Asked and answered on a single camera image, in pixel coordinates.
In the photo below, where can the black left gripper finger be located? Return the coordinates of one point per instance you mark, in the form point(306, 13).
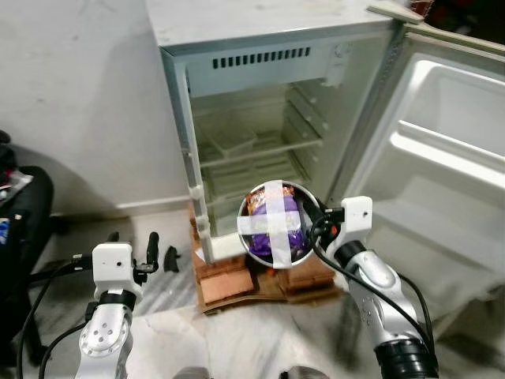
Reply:
point(113, 237)
point(153, 249)

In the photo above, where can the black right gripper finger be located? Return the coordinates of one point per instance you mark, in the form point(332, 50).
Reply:
point(309, 209)
point(317, 235)

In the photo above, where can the purple snack bag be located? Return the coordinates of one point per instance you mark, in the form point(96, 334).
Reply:
point(290, 237)

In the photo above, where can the white tape cross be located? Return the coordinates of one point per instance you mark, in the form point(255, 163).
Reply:
point(272, 223)

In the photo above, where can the round steel bowl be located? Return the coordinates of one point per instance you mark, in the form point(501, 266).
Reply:
point(251, 245)

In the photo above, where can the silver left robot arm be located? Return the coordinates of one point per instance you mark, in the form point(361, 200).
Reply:
point(106, 335)

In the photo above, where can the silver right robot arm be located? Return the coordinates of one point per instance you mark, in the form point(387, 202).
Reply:
point(379, 292)

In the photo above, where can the clear fridge shelf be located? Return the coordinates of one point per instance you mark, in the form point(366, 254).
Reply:
point(276, 150)

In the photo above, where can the white fridge tray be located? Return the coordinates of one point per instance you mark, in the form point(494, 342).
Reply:
point(233, 142)

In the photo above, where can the grey fridge door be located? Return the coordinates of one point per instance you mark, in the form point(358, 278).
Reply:
point(442, 181)

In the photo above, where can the grey fridge cabinet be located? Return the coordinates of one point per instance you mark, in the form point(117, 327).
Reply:
point(260, 24)

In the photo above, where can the small black plastic piece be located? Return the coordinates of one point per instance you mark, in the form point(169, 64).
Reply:
point(171, 260)

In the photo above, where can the grey left robot leg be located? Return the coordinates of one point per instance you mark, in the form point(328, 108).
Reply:
point(191, 373)

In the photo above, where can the grey robot leg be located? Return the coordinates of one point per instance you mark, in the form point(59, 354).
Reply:
point(191, 373)
point(300, 373)

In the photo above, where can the grey right robot leg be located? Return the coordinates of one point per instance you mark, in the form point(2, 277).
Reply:
point(300, 373)

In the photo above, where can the red tiled column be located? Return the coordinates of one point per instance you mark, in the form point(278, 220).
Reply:
point(418, 6)

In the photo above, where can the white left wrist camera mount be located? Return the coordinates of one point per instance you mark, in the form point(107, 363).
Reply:
point(113, 264)

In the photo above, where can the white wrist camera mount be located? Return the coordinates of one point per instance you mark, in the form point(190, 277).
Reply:
point(357, 219)
point(113, 264)

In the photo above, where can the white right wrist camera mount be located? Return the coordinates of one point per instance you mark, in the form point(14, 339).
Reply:
point(357, 219)

